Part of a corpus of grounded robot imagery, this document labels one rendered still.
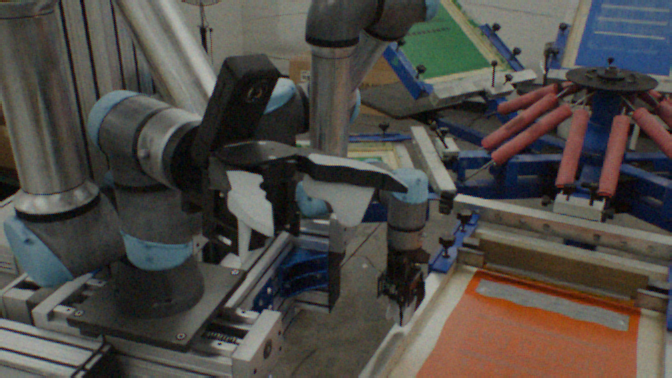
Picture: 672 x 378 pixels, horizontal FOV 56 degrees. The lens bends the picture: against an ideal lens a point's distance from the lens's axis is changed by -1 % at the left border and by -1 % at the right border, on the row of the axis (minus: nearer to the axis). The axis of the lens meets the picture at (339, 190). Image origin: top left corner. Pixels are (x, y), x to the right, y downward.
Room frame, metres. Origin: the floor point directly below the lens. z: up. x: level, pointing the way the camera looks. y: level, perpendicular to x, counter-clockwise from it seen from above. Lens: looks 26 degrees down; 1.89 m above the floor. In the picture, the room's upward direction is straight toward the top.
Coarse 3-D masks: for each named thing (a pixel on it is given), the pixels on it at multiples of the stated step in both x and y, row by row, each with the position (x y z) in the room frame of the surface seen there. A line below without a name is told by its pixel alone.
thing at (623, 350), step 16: (592, 304) 1.27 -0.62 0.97; (608, 304) 1.27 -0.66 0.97; (624, 304) 1.27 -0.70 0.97; (560, 320) 1.20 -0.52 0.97; (576, 320) 1.20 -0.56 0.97; (576, 336) 1.14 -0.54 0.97; (592, 336) 1.14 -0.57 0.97; (608, 336) 1.14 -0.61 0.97; (624, 336) 1.14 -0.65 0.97; (624, 352) 1.08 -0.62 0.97; (608, 368) 1.03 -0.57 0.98; (624, 368) 1.03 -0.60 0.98
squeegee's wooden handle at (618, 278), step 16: (480, 240) 1.41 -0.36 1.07; (496, 240) 1.40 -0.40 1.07; (512, 240) 1.40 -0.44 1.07; (496, 256) 1.39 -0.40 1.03; (512, 256) 1.37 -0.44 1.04; (528, 256) 1.36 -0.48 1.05; (544, 256) 1.34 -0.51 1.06; (560, 256) 1.33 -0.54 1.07; (576, 256) 1.32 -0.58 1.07; (544, 272) 1.34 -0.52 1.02; (560, 272) 1.32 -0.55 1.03; (576, 272) 1.30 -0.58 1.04; (592, 272) 1.29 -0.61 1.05; (608, 272) 1.27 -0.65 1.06; (624, 272) 1.26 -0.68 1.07; (640, 272) 1.25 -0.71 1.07; (608, 288) 1.27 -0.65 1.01; (624, 288) 1.25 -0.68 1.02; (640, 288) 1.24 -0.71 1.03
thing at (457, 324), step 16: (480, 272) 1.41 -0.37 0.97; (528, 288) 1.33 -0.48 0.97; (544, 288) 1.34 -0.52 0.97; (464, 304) 1.26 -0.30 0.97; (480, 304) 1.26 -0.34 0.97; (496, 304) 1.26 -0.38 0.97; (512, 304) 1.26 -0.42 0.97; (448, 320) 1.20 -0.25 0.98; (464, 320) 1.20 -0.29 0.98; (528, 320) 1.20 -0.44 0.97; (544, 320) 1.20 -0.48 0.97; (448, 336) 1.14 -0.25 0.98; (464, 336) 1.14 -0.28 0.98; (432, 352) 1.08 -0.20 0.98; (448, 352) 1.08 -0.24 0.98; (432, 368) 1.03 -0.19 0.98; (448, 368) 1.03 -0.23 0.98; (464, 368) 1.03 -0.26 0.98
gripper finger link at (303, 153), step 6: (300, 150) 0.53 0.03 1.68; (306, 150) 0.53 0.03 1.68; (312, 150) 0.53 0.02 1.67; (318, 150) 0.53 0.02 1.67; (300, 156) 0.51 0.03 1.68; (306, 156) 0.51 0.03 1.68; (336, 156) 0.52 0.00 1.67; (342, 156) 0.52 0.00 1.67; (300, 162) 0.51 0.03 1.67; (306, 162) 0.51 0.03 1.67; (300, 168) 0.51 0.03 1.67; (306, 168) 0.51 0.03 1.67
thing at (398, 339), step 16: (528, 240) 1.53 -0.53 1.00; (544, 240) 1.53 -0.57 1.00; (592, 256) 1.44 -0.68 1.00; (608, 256) 1.44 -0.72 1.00; (432, 272) 1.35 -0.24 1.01; (448, 272) 1.36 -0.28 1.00; (656, 272) 1.37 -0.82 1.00; (432, 288) 1.28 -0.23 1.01; (432, 304) 1.25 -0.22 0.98; (416, 320) 1.15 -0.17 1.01; (400, 336) 1.09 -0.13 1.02; (384, 352) 1.03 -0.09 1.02; (400, 352) 1.06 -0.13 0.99; (368, 368) 0.98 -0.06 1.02; (384, 368) 0.98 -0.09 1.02
